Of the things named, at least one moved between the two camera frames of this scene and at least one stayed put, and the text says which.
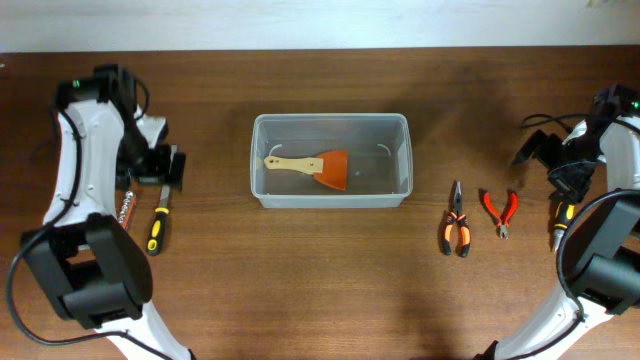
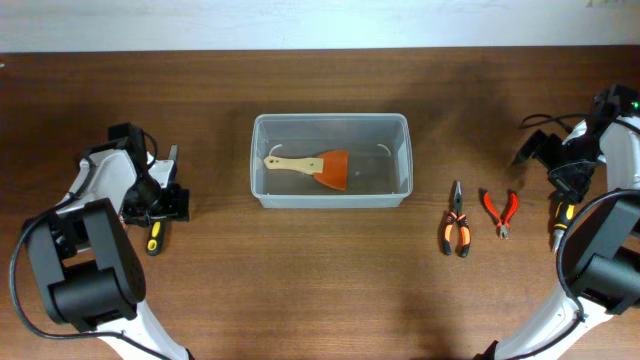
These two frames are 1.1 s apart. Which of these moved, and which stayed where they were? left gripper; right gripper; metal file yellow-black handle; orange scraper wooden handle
Moved: left gripper
Stayed: metal file yellow-black handle; orange scraper wooden handle; right gripper
